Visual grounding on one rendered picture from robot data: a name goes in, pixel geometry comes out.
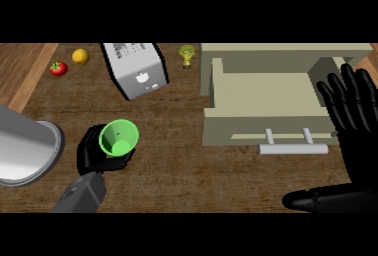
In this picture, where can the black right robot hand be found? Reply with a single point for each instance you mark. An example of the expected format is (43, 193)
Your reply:
(354, 140)

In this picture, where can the green cup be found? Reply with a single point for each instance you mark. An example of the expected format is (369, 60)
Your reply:
(118, 138)

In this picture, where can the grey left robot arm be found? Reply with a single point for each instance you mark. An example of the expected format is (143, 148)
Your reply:
(80, 195)

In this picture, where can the beige open drawer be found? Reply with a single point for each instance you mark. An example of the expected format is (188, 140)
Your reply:
(266, 100)

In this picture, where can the beige cabinet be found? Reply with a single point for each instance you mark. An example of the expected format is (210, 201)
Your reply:
(275, 55)

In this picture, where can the green broccoli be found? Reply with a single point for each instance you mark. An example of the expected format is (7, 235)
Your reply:
(186, 54)

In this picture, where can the grey toaster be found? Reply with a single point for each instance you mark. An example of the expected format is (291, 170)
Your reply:
(136, 68)

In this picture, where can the yellow lemon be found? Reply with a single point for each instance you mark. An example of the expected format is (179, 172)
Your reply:
(80, 56)

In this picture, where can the red tomato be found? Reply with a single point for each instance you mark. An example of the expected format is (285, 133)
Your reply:
(58, 68)

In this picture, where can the large grey metal pot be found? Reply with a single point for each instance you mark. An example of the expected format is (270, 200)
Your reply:
(25, 146)

